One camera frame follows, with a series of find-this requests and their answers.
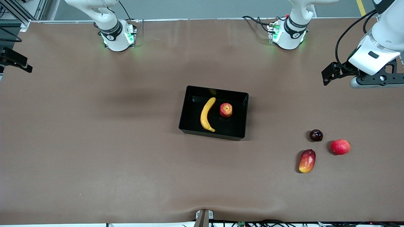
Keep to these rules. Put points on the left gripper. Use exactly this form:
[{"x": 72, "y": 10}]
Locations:
[{"x": 344, "y": 69}]

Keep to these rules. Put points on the red yellow apple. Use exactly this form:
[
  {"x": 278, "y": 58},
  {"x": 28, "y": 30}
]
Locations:
[{"x": 226, "y": 110}]

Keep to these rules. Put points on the yellow banana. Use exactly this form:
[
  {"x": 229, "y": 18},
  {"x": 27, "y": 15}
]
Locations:
[{"x": 205, "y": 115}]

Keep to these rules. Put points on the black plastic box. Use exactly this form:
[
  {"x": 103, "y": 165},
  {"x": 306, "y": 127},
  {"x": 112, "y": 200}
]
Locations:
[{"x": 189, "y": 116}]

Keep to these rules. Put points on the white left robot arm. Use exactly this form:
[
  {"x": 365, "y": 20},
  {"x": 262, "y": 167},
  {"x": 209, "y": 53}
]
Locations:
[{"x": 293, "y": 28}]

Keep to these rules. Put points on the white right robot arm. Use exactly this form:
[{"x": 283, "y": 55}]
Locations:
[{"x": 113, "y": 34}]

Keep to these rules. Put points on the red apple right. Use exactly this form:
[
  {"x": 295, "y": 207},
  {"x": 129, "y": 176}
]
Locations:
[{"x": 340, "y": 147}]

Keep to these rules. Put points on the dark purple plum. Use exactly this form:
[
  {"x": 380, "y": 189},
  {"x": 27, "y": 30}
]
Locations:
[{"x": 316, "y": 135}]

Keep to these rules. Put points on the red yellow mango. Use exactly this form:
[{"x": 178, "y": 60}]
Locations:
[{"x": 307, "y": 161}]

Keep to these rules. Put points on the brown table cover mat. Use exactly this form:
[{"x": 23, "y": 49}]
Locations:
[{"x": 94, "y": 142}]

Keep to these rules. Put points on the aluminium frame profile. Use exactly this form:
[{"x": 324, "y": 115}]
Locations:
[{"x": 19, "y": 12}]

